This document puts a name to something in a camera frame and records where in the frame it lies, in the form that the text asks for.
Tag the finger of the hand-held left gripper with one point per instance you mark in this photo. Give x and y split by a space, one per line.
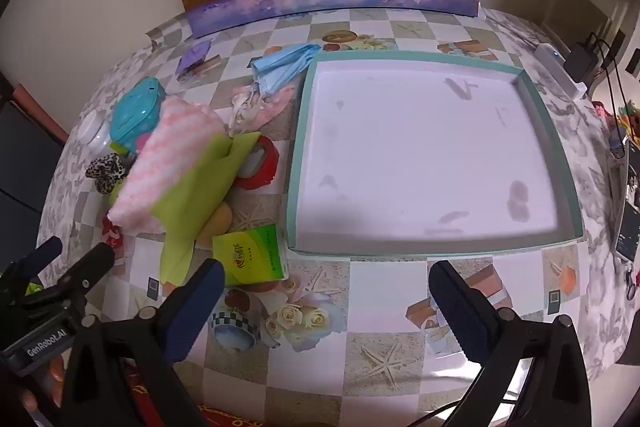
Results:
45 252
95 259

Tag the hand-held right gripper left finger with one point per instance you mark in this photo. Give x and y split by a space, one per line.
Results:
197 307

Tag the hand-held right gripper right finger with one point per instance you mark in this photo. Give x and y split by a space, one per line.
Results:
457 307

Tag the green tissue packet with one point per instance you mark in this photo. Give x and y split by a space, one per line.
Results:
250 257

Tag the beige makeup sponge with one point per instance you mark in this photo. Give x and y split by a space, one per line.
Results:
217 222

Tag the light green cloth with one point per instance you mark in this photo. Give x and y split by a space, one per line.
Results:
200 197

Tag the pink white fluffy towel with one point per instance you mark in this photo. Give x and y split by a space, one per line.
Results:
170 157

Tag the teal shallow tray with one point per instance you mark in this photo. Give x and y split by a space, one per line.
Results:
425 147

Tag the purple wipes packet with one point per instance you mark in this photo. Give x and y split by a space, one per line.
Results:
195 57

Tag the dark cabinet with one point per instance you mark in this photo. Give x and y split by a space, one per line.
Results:
25 147

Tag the green yellow scouring sponge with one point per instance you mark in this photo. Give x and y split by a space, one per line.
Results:
118 149

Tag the red patterned cloth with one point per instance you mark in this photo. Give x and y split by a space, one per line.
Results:
225 417

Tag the white round jar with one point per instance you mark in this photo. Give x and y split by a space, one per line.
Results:
92 132

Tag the turquoise plastic case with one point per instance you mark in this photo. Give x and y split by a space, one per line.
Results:
132 112

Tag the red round container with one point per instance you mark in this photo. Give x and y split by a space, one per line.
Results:
260 164

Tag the colourful toy pile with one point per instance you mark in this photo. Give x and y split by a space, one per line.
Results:
625 117

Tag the blue face masks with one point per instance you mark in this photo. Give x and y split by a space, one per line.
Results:
285 64

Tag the white power strip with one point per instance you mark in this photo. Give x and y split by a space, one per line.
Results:
557 67

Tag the black power adapter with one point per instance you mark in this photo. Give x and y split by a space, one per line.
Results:
580 59

